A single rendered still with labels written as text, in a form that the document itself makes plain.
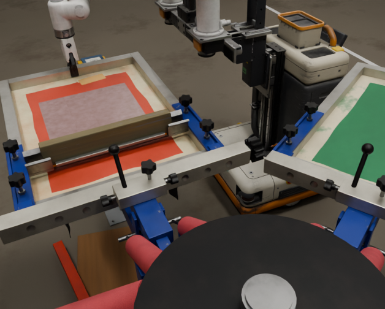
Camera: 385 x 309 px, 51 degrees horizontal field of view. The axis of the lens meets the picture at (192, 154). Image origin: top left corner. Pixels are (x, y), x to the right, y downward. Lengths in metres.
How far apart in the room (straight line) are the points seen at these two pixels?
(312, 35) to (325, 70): 0.20
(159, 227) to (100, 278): 1.27
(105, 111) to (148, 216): 0.63
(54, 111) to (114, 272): 0.97
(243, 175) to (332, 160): 1.02
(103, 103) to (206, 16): 0.53
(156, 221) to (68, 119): 0.67
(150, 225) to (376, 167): 0.72
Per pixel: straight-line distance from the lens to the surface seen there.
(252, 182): 2.24
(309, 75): 2.07
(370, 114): 1.59
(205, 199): 2.54
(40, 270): 2.37
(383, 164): 1.36
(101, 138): 1.26
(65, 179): 1.27
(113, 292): 0.63
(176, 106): 1.43
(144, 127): 1.29
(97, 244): 2.36
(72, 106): 1.59
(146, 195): 1.01
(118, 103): 1.57
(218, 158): 1.14
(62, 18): 1.68
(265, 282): 0.49
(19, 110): 1.64
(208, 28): 1.70
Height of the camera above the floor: 1.74
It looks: 37 degrees down
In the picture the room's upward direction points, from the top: 3 degrees counter-clockwise
